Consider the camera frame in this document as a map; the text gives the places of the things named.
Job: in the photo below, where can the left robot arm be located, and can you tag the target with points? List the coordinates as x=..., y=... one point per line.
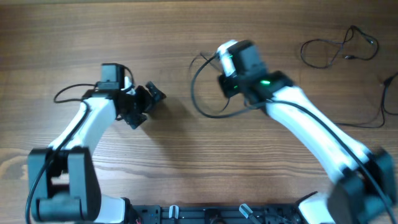
x=63, y=185

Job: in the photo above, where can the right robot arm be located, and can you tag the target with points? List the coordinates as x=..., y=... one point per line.
x=364, y=182

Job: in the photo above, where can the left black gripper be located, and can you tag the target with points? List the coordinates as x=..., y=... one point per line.
x=131, y=119

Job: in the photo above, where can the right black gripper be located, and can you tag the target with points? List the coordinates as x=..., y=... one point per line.
x=224, y=86

